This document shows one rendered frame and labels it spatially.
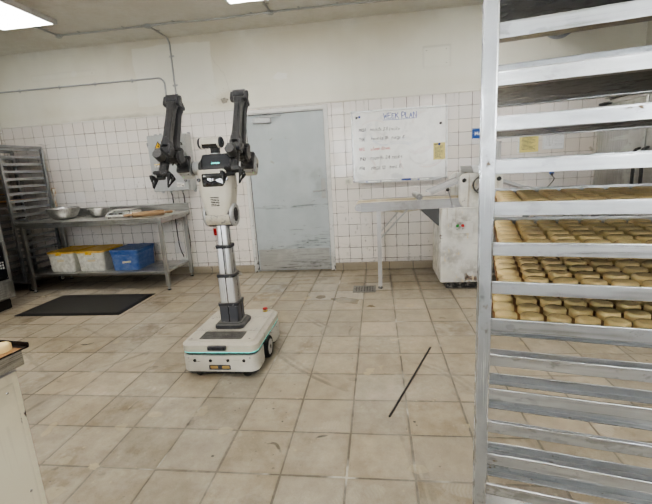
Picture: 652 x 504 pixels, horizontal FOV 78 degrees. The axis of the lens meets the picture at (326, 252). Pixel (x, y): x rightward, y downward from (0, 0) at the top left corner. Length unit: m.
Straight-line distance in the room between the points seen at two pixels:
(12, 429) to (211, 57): 4.81
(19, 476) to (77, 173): 5.29
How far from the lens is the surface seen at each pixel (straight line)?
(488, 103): 0.93
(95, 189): 6.38
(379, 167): 5.11
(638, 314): 1.18
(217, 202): 2.81
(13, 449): 1.51
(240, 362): 2.81
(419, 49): 5.30
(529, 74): 0.98
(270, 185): 5.33
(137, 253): 5.46
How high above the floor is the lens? 1.34
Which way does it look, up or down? 12 degrees down
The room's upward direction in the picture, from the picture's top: 3 degrees counter-clockwise
